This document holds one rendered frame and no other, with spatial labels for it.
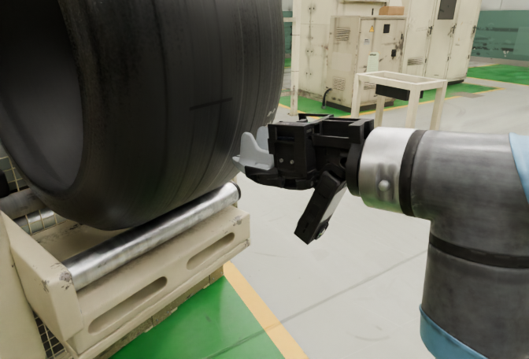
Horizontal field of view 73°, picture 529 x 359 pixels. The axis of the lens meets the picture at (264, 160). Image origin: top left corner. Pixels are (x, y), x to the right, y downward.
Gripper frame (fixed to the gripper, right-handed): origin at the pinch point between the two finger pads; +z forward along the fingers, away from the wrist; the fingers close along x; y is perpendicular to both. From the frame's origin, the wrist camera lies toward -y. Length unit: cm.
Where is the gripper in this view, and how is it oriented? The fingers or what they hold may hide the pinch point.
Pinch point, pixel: (241, 163)
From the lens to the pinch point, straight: 52.7
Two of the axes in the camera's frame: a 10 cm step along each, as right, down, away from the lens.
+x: -6.2, 2.9, -7.3
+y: -1.0, -9.5, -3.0
